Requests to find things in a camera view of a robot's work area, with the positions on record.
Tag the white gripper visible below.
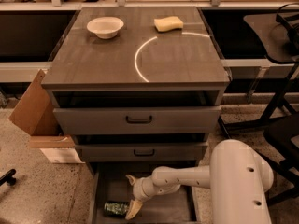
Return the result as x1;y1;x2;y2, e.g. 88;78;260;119
125;175;161;220

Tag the green soda can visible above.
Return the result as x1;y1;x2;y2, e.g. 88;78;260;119
104;201;129;217

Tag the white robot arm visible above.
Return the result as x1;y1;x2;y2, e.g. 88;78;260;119
125;139;274;224

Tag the bottom grey drawer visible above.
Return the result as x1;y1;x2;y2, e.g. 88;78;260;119
88;161;199;224

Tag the grey drawer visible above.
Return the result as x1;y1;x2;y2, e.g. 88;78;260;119
75;142;207;162
88;161;199;224
53;106;221;135

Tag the middle grey drawer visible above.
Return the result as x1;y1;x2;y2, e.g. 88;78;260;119
75;142;207;162

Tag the top grey drawer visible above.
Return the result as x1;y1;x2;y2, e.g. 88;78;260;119
53;106;221;135

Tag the grey drawer cabinet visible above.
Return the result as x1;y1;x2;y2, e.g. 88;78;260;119
41;7;231;179

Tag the black chair caster left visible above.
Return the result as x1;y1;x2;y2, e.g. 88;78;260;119
0;169;16;186

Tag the brown cardboard box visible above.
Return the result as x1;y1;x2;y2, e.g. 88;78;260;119
9;70;82;164

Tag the black office chair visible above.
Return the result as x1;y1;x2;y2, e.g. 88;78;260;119
218;113;299;206

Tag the white bowl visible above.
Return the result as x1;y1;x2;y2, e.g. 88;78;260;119
87;17;124;39

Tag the yellow sponge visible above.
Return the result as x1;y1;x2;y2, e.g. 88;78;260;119
154;16;183;32

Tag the black side table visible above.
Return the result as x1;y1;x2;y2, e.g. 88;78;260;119
243;3;299;133

